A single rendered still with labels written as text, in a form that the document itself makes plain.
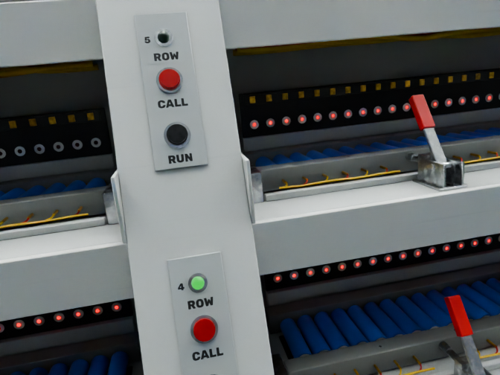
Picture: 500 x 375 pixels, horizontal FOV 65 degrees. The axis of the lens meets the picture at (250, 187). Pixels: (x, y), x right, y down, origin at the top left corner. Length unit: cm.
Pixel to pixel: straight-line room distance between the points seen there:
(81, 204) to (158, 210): 10
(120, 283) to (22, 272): 7
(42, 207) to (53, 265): 9
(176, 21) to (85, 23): 7
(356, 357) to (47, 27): 39
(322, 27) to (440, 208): 18
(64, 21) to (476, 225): 38
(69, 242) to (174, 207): 9
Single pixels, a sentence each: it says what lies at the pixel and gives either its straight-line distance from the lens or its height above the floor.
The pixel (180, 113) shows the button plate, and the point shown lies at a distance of 31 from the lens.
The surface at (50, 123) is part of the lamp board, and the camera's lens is 50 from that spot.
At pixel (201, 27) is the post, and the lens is 34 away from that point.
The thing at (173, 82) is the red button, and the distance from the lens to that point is 31.
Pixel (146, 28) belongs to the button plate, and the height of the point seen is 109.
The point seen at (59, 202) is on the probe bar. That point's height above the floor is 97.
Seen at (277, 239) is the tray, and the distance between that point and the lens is 31.
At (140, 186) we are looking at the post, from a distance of 30.
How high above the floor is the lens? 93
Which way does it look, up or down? 4 degrees up
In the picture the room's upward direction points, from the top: 9 degrees counter-clockwise
